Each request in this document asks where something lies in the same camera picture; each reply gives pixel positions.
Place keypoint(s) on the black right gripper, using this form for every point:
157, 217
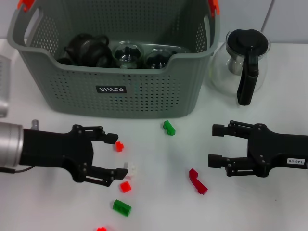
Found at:
274, 150

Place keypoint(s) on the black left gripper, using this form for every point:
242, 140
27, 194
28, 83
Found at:
55, 149

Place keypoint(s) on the small red toy brick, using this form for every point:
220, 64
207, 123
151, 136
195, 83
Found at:
119, 146
125, 187

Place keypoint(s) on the white toy brick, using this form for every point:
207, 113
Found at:
132, 169

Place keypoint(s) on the green toy brick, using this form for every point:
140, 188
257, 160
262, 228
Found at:
122, 207
169, 128

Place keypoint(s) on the glass teacup black holder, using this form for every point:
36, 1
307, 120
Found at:
104, 62
157, 61

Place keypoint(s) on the glass jar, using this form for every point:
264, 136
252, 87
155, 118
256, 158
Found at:
127, 56

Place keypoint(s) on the gray perforated storage bin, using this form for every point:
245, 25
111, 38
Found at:
144, 96

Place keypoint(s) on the long red toy piece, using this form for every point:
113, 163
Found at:
197, 181

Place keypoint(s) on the black ceramic teapot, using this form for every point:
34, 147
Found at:
81, 49

